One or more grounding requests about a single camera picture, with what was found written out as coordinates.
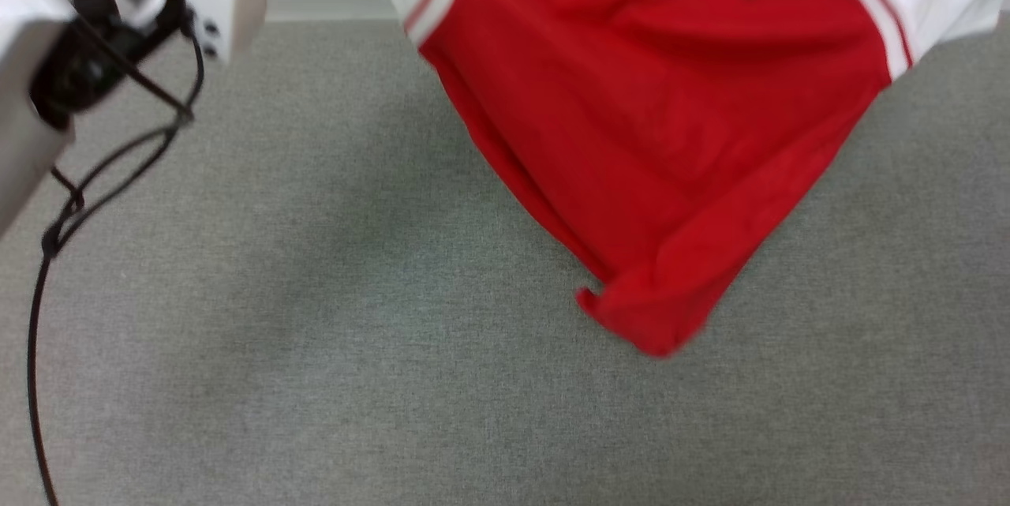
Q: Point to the red and white t-shirt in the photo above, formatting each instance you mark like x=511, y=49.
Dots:
x=671, y=135

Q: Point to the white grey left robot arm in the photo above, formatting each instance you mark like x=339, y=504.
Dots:
x=24, y=95

